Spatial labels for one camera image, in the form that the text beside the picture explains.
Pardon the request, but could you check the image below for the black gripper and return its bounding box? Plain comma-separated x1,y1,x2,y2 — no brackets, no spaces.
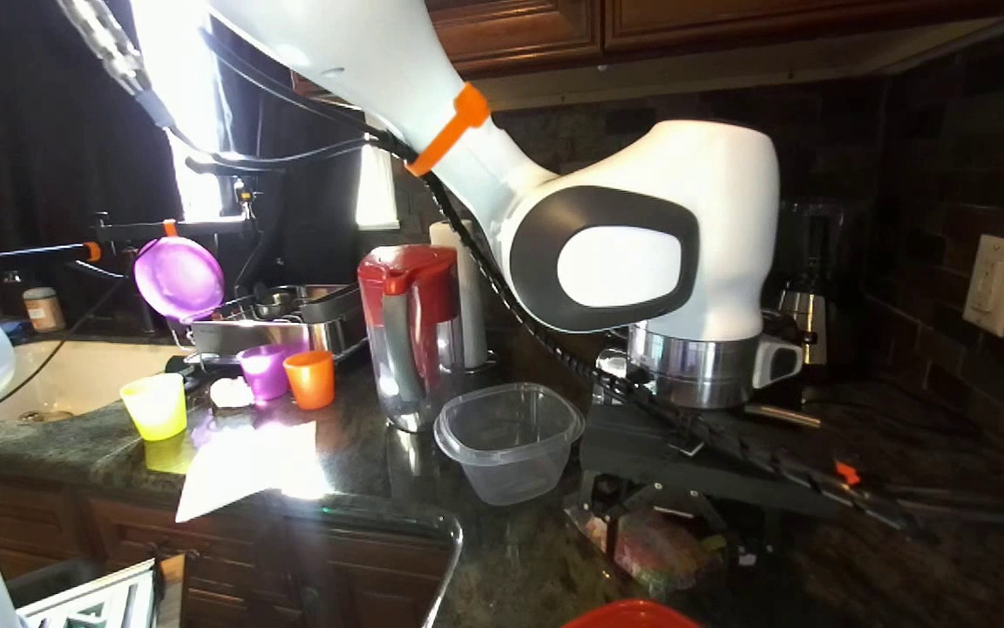
577,399,866,545

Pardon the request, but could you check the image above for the clear plastic candy bag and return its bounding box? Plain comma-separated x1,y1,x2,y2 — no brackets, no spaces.
563,498,749,596

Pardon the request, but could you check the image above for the clear plastic lunchbox container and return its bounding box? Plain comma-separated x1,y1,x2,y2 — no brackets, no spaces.
427,382,590,509

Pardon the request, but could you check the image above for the black coffee maker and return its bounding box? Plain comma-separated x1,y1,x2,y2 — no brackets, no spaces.
777,201,848,376

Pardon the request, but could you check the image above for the red water filter pitcher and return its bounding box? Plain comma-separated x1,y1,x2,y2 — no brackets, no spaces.
354,242,464,437

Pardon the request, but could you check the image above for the wooden base cabinet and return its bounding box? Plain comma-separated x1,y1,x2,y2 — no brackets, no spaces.
0,463,461,628

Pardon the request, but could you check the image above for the orange plastic cup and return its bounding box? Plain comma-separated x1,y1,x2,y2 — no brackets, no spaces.
278,346,342,417

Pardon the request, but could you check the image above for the white paper sheet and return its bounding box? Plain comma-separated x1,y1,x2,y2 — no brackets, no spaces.
170,417,330,527

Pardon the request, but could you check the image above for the purple plastic cup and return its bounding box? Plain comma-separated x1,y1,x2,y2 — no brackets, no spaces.
234,342,303,409

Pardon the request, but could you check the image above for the small white round object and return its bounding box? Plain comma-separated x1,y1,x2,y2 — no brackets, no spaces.
205,375,256,417

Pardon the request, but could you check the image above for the yellow plastic cup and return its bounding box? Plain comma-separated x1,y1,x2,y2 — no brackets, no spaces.
113,370,190,446

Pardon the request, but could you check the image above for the purple round lid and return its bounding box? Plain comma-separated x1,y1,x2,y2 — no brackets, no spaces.
127,235,231,330

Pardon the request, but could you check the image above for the bright window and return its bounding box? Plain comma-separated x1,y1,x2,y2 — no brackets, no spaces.
113,0,405,235

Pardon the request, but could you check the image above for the small white jar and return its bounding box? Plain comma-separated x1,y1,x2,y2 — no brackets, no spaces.
17,283,69,339

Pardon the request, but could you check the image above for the black rod with orange clamps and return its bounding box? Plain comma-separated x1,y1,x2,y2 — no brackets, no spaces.
0,212,263,268

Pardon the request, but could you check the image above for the white wall switch plate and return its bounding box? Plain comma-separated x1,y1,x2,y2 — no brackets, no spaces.
959,231,1004,342

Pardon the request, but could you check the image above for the orange strap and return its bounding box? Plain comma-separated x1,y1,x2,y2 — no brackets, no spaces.
405,82,496,183

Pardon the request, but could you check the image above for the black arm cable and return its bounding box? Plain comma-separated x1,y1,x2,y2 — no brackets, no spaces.
174,20,669,412

